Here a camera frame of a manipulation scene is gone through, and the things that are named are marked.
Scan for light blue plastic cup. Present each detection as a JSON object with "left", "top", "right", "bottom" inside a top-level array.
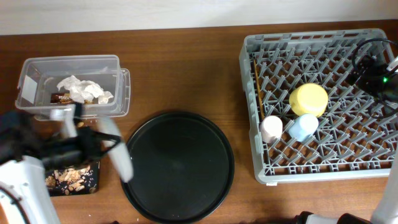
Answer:
[{"left": 289, "top": 114, "right": 319, "bottom": 142}]

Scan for grey dishwasher rack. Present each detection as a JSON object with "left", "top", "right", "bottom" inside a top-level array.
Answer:
[{"left": 239, "top": 29, "right": 397, "bottom": 185}]

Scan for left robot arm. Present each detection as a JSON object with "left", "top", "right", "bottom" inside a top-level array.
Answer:
[{"left": 1, "top": 103, "right": 134, "bottom": 223}]

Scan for round black serving tray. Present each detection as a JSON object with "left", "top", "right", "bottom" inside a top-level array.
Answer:
[{"left": 121, "top": 111, "right": 234, "bottom": 223}]

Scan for grey plate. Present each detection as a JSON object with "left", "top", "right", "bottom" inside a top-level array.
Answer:
[{"left": 97, "top": 117, "right": 134, "bottom": 183}]

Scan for wooden chopstick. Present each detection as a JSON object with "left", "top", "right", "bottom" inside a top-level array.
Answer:
[{"left": 253, "top": 59, "right": 265, "bottom": 121}]

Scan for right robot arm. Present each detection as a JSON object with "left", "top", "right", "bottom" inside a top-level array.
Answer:
[{"left": 302, "top": 56, "right": 397, "bottom": 223}]

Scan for clear plastic waste bin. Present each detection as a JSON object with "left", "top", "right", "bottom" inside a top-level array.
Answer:
[{"left": 15, "top": 55, "right": 131, "bottom": 121}]

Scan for yellow plastic bowl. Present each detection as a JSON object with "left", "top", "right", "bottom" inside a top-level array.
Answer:
[{"left": 289, "top": 83, "right": 328, "bottom": 117}]

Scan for gold brown snack wrapper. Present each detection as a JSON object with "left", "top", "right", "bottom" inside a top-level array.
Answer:
[{"left": 50, "top": 93, "right": 94, "bottom": 105}]

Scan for pink plastic cup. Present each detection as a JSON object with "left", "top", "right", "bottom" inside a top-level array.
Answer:
[{"left": 259, "top": 116, "right": 283, "bottom": 143}]

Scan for black rectangular tray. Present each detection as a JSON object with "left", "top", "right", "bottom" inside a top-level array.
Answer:
[{"left": 45, "top": 160, "right": 101, "bottom": 197}]

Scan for white napkin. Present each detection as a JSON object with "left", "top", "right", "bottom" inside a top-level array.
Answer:
[{"left": 57, "top": 75, "right": 114, "bottom": 104}]

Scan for food scraps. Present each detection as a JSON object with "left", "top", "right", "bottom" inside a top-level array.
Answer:
[{"left": 45, "top": 164, "right": 97, "bottom": 195}]

